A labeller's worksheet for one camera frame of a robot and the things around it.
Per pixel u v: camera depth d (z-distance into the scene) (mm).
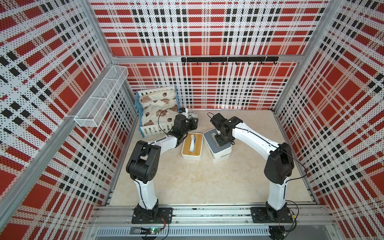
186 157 904
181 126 747
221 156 861
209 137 885
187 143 956
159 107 1123
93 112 932
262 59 884
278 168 479
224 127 625
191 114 1037
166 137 658
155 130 1035
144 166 502
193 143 937
